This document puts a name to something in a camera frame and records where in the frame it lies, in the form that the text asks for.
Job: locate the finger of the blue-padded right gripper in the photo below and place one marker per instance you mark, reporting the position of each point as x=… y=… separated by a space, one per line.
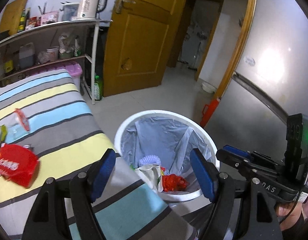
x=241 y=153
x=235 y=161

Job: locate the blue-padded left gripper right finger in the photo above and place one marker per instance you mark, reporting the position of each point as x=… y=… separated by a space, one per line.
x=206 y=174

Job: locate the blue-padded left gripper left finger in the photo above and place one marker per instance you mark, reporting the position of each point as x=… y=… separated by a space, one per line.
x=99 y=174

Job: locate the red plastic bag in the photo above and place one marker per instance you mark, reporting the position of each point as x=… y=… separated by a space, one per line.
x=173 y=183

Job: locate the white paper bag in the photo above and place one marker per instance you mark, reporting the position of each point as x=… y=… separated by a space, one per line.
x=151 y=174

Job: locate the white foam fruit net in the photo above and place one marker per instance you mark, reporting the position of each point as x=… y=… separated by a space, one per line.
x=149 y=160

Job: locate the red noodle packet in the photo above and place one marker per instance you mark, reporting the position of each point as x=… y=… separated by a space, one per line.
x=18 y=164

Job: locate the person's right forearm sleeve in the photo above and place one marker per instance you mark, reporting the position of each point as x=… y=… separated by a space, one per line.
x=295 y=226

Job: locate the white trash bin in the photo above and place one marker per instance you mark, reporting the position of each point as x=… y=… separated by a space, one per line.
x=171 y=137

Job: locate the person's right hand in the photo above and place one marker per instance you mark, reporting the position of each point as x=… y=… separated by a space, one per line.
x=292 y=212

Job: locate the grey bin liner bag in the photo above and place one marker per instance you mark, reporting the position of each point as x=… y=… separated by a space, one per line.
x=157 y=146

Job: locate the white bowl on floor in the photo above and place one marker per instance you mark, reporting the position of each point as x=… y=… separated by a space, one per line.
x=208 y=88

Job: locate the silver refrigerator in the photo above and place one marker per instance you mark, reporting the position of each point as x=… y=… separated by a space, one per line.
x=269 y=84

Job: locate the striped tablecloth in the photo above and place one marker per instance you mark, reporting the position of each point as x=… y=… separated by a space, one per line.
x=67 y=140

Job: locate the green detergent bottle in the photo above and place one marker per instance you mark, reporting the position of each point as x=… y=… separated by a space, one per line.
x=98 y=88

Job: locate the clear plastic cup red rim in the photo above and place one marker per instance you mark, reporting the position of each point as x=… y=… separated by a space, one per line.
x=18 y=124

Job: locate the pink storage box lid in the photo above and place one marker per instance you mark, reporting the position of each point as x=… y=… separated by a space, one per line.
x=73 y=68

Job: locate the large dark liquid jug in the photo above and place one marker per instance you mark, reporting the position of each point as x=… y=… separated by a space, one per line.
x=26 y=55

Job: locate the white metal shelf unit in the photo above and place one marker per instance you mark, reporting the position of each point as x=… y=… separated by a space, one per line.
x=45 y=37

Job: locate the yellow-label bottle on shelf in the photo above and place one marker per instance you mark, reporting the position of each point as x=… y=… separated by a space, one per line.
x=8 y=64

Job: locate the yellow wooden door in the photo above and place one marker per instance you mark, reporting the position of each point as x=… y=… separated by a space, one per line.
x=138 y=44

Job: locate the clear plastic storage container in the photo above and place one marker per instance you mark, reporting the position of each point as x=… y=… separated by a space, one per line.
x=69 y=11

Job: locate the pink chopstick holder box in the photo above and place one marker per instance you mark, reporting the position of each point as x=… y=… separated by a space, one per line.
x=50 y=17

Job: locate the red-lid sauce jar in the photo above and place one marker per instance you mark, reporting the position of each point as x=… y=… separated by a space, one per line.
x=32 y=22

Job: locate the green-label oil bottle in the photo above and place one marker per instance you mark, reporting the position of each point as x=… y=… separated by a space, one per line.
x=21 y=25

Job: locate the white electric kettle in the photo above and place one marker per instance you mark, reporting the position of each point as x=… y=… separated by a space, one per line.
x=88 y=9

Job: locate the dark sauce bottle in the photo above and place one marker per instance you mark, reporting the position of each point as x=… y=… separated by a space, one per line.
x=27 y=18

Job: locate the wooden cutting board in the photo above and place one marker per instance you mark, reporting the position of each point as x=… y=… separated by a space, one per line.
x=11 y=16

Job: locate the red dustpan handle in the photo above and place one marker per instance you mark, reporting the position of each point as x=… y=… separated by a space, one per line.
x=208 y=110

